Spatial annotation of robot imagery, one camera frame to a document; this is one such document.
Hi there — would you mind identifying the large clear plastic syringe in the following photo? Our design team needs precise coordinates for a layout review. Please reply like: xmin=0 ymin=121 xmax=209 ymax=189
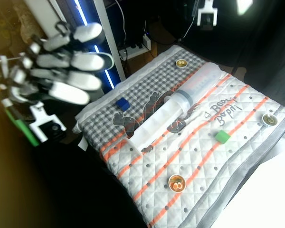
xmin=127 ymin=62 xmax=222 ymax=154

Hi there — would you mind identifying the white column with blue light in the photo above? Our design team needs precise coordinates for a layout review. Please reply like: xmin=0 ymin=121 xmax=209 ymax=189
xmin=23 ymin=0 xmax=127 ymax=90

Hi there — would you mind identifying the white power strip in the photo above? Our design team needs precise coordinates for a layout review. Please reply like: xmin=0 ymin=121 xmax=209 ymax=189
xmin=118 ymin=35 xmax=153 ymax=60

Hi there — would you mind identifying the blue toy block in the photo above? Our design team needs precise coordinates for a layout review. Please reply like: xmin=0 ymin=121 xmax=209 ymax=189
xmin=115 ymin=97 xmax=130 ymax=112

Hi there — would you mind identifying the white paper tag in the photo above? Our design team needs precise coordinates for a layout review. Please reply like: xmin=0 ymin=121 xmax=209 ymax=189
xmin=77 ymin=136 xmax=88 ymax=152

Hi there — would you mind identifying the green toy block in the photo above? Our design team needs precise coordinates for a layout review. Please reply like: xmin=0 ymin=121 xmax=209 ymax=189
xmin=215 ymin=130 xmax=230 ymax=144

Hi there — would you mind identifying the grey quilt with bear print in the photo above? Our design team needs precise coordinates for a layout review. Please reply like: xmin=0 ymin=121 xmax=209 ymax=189
xmin=72 ymin=45 xmax=285 ymax=228

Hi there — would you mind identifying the white hanging cable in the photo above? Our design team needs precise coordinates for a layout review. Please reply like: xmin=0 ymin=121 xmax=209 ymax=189
xmin=115 ymin=0 xmax=129 ymax=61

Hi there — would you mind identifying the green cable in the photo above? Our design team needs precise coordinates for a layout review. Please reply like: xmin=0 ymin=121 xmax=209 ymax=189
xmin=0 ymin=75 xmax=40 ymax=147

